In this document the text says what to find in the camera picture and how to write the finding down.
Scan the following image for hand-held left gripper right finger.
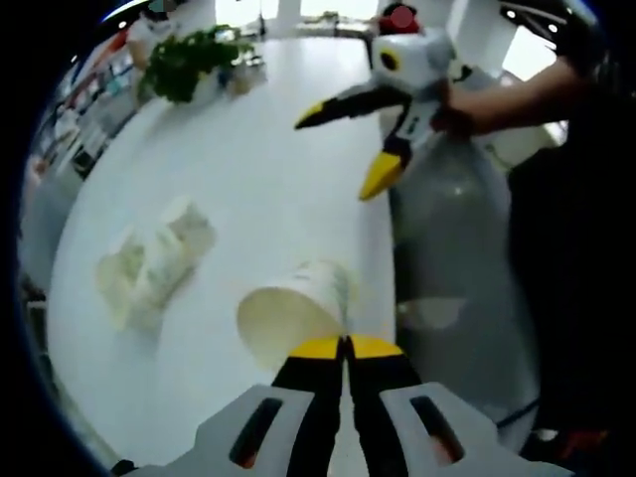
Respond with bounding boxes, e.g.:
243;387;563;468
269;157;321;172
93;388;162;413
346;334;502;477

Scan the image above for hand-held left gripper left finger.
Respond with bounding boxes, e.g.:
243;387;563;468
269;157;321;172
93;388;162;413
193;335;347;477

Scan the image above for person's right hand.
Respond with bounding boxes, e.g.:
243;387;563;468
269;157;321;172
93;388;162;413
429;87;494;139

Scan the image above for grey office chair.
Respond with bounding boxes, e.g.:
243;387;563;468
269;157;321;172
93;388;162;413
387;64;543;423

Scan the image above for white table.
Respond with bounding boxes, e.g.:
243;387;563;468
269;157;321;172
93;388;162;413
47;37;398;471

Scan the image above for green potted plant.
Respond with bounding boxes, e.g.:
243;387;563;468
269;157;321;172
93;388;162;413
136;24;255;106

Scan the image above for black cable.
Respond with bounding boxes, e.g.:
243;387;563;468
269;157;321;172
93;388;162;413
496;397;542;429

